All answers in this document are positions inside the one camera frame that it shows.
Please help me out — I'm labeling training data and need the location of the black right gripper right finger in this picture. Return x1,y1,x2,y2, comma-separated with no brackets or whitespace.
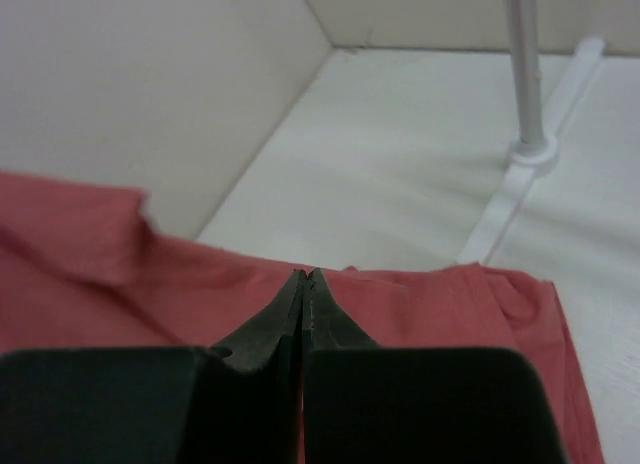
302,270,569,463

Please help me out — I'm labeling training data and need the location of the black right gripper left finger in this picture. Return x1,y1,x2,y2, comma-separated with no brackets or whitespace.
1,271,306,463

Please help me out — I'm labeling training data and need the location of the red t shirt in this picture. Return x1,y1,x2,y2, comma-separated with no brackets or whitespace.
1,173,604,463

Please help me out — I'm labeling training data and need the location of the white clothes rack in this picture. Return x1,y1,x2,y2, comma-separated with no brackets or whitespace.
456,0,606,264

